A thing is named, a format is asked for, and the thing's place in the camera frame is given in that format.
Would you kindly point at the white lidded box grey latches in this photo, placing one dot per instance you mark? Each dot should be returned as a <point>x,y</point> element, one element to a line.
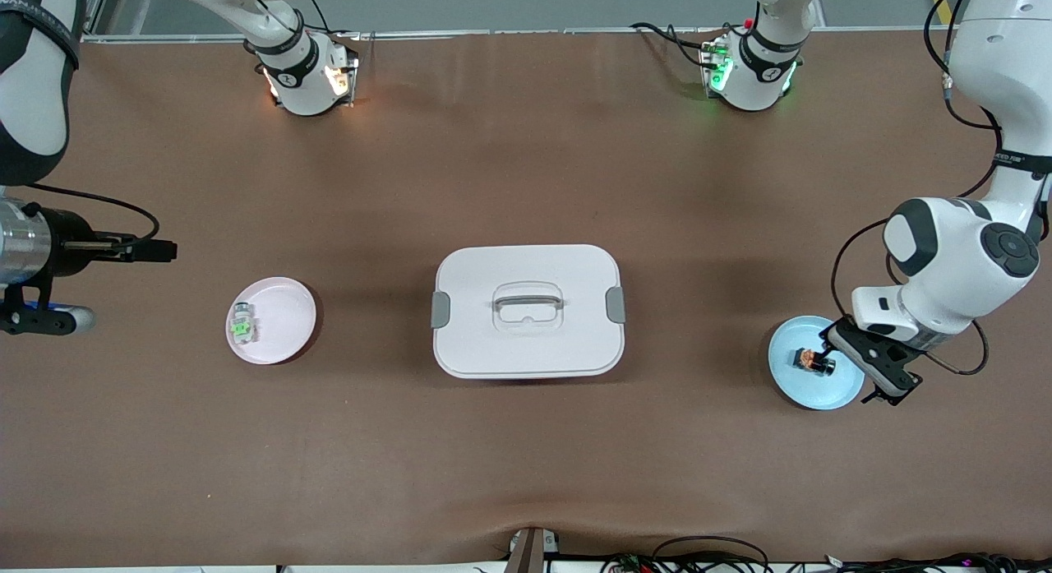
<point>526,343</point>

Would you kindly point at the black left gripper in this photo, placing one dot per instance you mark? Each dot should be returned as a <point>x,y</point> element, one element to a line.
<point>824,364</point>

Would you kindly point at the green labelled clear bottle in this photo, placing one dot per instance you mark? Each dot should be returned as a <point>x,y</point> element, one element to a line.
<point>242,326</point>

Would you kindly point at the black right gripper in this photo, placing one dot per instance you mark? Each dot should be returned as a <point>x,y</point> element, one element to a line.
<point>66,242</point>

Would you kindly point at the light blue round plate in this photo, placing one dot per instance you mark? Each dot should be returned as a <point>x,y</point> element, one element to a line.
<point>801,392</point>

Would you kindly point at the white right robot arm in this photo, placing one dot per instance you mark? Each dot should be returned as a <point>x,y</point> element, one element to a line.
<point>33,88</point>

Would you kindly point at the brown camera mount bracket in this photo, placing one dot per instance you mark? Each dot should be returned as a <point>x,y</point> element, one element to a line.
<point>528,550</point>

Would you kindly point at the pink round plate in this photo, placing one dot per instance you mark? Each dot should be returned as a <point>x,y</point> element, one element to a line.
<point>288,318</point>

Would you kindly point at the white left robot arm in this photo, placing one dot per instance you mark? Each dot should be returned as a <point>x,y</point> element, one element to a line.
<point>962,261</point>

